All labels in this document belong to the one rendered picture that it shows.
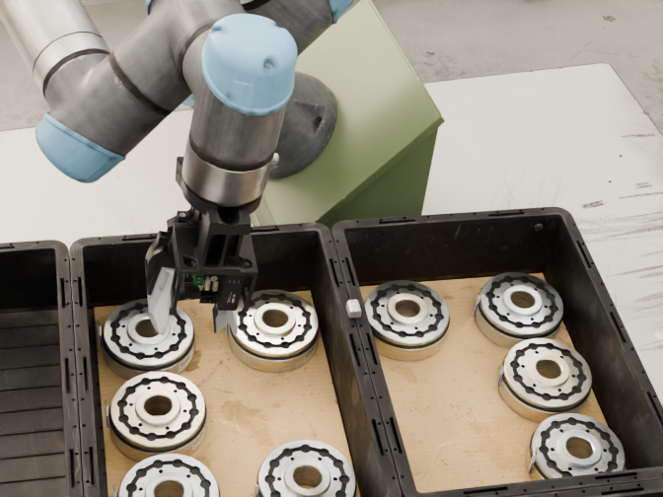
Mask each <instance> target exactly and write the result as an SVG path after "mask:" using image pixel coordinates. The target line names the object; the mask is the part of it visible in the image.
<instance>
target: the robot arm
mask: <svg viewBox="0 0 663 497"><path fill-rule="evenodd" d="M145 2H146V7H147V15H148V17H147V18H146V19H145V20H144V21H143V22H142V23H141V24H140V25H138V26H137V27H136V28H135V29H134V30H133V31H132V32H131V33H130V34H129V35H128V36H127V37H126V38H125V39H124V40H123V41H122V42H121V43H120V44H119V45H118V46H117V47H116V48H115V49H114V50H113V51H110V49H109V47H108V46H107V44H106V42H105V41H104V39H103V37H102V36H101V34H100V32H99V31H98V29H97V27H96V26H95V24H94V22H93V21H92V19H91V17H90V16H89V14H88V12H87V11H86V9H85V7H84V6H83V4H82V2H81V1H80V0H0V19H1V21H2V23H3V24H4V26H5V28H6V30H7V32H8V33H9V35H10V37H11V39H12V41H13V42H14V44H15V45H16V47H17V48H18V50H19V52H20V54H21V56H22V57H23V59H24V61H25V63H26V64H27V66H28V68H29V70H30V72H31V73H32V75H33V77H34V79H35V81H36V82H37V85H38V87H39V88H40V90H41V92H42V94H43V96H44V98H45V100H46V102H47V103H48V105H49V107H50V109H51V112H47V113H46V114H45V115H44V116H43V120H42V121H41V122H40V123H39V124H38V125H37V128H36V141H37V144H38V146H39V148H40V149H41V151H42V152H43V154H44V155H45V156H46V158H47V159H48V160H49V161H50V162H51V163H52V164H53V165H54V166H55V167H56V168H57V169H58V170H60V171H61V172H62V173H63V174H65V175H66V176H68V177H69V178H72V179H75V180H77V181H79V182H82V183H91V182H95V181H97V180H99V179H100V178H101V177H103V176H104V175H106V174H107V173H109V172H110V171H111V170H112V169H113V168H114V167H116V166H117V165H118V164H119V163H120V162H122V161H124V160H125V159H126V158H127V157H126V155H127V154H128V153H130V152H131V151H132V150H133V149H134V148H135V147H136V146H137V145H138V144H139V143H140V142H141V141H142V140H143V139H144V138H145V137H146V136H147V135H148V134H150V133H151V132H152V131H153V130H154V129H155V128H156V127H157V126H158V125H159V124H160V123H161V122H162V121H163V120H164V119H165V118H166V117H167V116H169V115H170V114H171V113H172V112H173V111H174V110H175V109H176V108H177V107H178V106H180V105H181V104H183V105H185V106H187V107H191V108H192V109H193V114H192V119H191V124H190V130H189V134H188V137H187V142H186V147H185V153H184V157H179V156H177V164H176V182H177V184H178V185H179V187H180V188H181V190H182V192H183V195H184V198H185V200H186V201H187V202H188V203H189V204H190V205H191V206H190V209H189V210H187V211H177V215H176V216H175V217H173V218H171V219H169V220H167V228H168V229H167V231H166V232H165V231H159V232H158V236H157V238H156V240H155V241H154V242H153V244H152V245H151V246H150V247H149V249H148V251H147V253H146V257H145V271H146V284H147V297H148V309H149V317H150V321H151V323H152V325H153V327H154V329H155V331H156V332H159V333H160V334H161V335H164V333H165V331H166V329H167V326H168V321H169V312H170V306H172V309H173V311H175V310H176V308H177V303H178V298H179V293H180V291H181V298H182V299H186V300H190V299H199V304H215V305H214V307H213V309H212V313H213V323H214V332H215V333H219V332H220V331H221V330H222V329H223V328H224V327H225V326H226V325H227V324H228V323H229V324H230V326H231V328H232V331H233V334H234V336H235V335H237V334H238V323H237V315H236V310H237V308H238V306H239V304H240V302H241V301H242V300H243V303H244V308H245V312H248V311H249V307H250V303H251V299H252V295H253V292H254V289H255V285H256V281H257V277H258V267H257V262H256V257H255V252H254V247H253V240H252V236H251V233H250V229H251V225H252V222H251V217H250V214H252V213H253V212H255V211H256V210H257V209H258V207H259V204H260V201H261V197H262V193H263V192H264V190H265V188H266V184H267V180H268V178H287V177H290V176H293V175H295V174H297V173H299V172H301V171H302V170H304V169H305V168H306V167H308V166H309V165H310V164H311V163H312V162H314V161H315V160H316V158H317V157H318V156H319V155H320V154H321V153H322V151H323V150H324V149H325V147H326V146H327V144H328V142H329V141H330V139H331V137H332V133H333V130H334V127H335V123H336V118H337V103H336V99H335V96H334V94H333V92H332V90H331V89H330V88H329V87H328V86H327V85H326V84H324V83H323V82H322V81H321V80H319V79H318V78H316V77H314V76H312V75H309V74H306V73H303V72H299V71H296V70H295V67H296V62H297V57H298V56H299V55H300V54H301V53H302V52H303V51H304V50H305V49H306V48H307V47H308V46H310V45H311V44H312V43H313V42H314V41H315V40H316V39H317V38H318V37H319V36H320V35H321V34H323V33H324V32H325V31H326V30H327V29H328V28H329V27H330V26H331V25H335V24H336V23H337V19H338V18H339V17H340V16H341V15H342V14H343V13H344V12H345V11H346V10H347V9H348V8H349V7H350V6H351V4H352V2H353V0H145ZM250 277H251V278H252V283H251V286H250V290H249V293H248V284H249V281H250Z"/></svg>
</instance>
